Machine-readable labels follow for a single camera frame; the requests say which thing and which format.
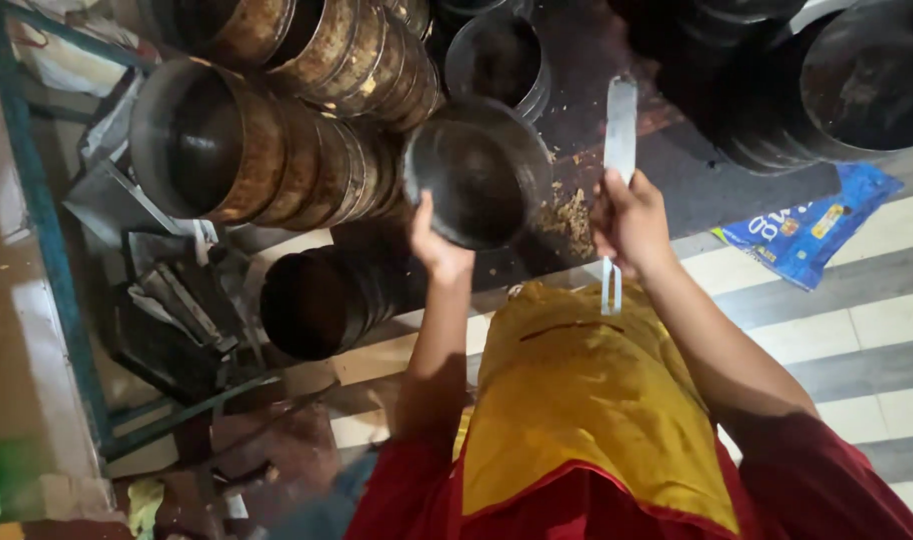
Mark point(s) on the stack of large dark pans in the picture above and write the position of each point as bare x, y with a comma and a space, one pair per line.
824, 82

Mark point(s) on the yellow apron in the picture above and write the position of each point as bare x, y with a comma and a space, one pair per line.
599, 397

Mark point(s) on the dark round cake pan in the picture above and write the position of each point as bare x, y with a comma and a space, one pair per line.
477, 176

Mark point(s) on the stack of small steel pans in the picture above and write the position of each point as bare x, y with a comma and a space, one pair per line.
498, 60

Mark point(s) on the teal metal rack frame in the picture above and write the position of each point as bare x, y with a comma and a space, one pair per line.
44, 225

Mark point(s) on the heap of metal trays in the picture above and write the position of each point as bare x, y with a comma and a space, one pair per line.
171, 300

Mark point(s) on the pile of brown crumbs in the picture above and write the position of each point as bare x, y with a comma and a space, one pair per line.
573, 217

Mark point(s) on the red shirt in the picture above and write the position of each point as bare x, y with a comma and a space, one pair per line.
816, 487

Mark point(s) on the stack of large rusty pans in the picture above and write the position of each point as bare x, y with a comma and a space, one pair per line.
239, 146

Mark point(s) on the person's right hand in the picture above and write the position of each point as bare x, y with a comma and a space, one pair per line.
636, 225

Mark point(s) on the metal scraper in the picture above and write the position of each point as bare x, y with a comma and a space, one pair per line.
620, 127

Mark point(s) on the stack of black pans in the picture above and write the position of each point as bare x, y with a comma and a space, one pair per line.
325, 300

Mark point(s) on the blue plastic packet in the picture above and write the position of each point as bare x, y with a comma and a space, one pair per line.
809, 225

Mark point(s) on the person's left hand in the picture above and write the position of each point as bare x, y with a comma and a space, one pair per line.
440, 253

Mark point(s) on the stack of rusty crusted pans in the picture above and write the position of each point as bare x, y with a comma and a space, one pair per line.
336, 52

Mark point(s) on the person's right fingers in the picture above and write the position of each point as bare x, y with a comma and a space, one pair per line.
612, 206

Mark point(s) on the white plastic bag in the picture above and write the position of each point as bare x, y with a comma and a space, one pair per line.
66, 56

